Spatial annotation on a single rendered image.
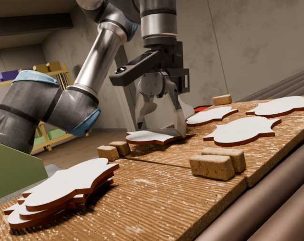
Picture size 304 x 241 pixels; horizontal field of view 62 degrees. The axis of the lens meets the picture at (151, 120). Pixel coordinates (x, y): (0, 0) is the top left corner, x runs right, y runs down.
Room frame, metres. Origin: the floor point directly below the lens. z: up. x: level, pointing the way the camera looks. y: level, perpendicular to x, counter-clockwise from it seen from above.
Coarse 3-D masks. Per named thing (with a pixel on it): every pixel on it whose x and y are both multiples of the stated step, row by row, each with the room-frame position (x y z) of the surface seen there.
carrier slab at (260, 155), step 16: (240, 112) 0.60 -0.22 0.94; (192, 128) 0.58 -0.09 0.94; (208, 128) 0.54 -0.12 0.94; (288, 128) 0.40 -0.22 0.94; (160, 144) 0.52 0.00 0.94; (176, 144) 0.49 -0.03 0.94; (192, 144) 0.46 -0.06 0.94; (208, 144) 0.43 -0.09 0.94; (256, 144) 0.37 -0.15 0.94; (272, 144) 0.35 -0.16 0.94; (288, 144) 0.35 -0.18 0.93; (144, 160) 0.45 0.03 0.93; (160, 160) 0.42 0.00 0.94; (176, 160) 0.40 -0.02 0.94; (256, 160) 0.32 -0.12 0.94; (272, 160) 0.32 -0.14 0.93; (256, 176) 0.29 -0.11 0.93
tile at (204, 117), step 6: (216, 108) 0.69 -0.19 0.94; (222, 108) 0.67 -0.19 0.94; (228, 108) 0.65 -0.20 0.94; (198, 114) 0.68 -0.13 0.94; (204, 114) 0.66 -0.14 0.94; (210, 114) 0.64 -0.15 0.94; (216, 114) 0.62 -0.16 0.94; (222, 114) 0.60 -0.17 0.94; (228, 114) 0.60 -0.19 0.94; (186, 120) 0.66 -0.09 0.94; (192, 120) 0.62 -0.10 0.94; (198, 120) 0.60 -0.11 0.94; (204, 120) 0.59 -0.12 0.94; (210, 120) 0.58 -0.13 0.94; (216, 120) 0.58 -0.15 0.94; (192, 126) 0.59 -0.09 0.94
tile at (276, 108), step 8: (296, 96) 0.57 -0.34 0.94; (264, 104) 0.58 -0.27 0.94; (272, 104) 0.56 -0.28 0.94; (280, 104) 0.54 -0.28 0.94; (288, 104) 0.52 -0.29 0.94; (296, 104) 0.50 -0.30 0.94; (248, 112) 0.56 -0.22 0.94; (256, 112) 0.53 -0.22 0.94; (264, 112) 0.51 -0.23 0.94; (272, 112) 0.49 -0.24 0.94; (280, 112) 0.48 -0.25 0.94; (288, 112) 0.48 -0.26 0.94
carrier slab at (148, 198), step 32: (128, 160) 0.47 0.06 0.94; (128, 192) 0.33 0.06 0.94; (160, 192) 0.30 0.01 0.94; (192, 192) 0.28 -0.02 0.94; (224, 192) 0.26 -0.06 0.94; (0, 224) 0.34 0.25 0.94; (64, 224) 0.29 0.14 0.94; (96, 224) 0.27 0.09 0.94; (128, 224) 0.25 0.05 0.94; (160, 224) 0.23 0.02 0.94; (192, 224) 0.22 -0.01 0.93
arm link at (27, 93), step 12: (24, 72) 0.75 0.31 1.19; (36, 72) 0.75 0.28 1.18; (12, 84) 0.75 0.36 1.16; (24, 84) 0.73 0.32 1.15; (36, 84) 0.74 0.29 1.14; (48, 84) 0.76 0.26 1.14; (12, 96) 0.72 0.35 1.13; (24, 96) 0.72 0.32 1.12; (36, 96) 0.73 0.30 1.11; (48, 96) 0.74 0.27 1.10; (24, 108) 0.71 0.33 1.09; (36, 108) 0.73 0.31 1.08; (48, 108) 0.74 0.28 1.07
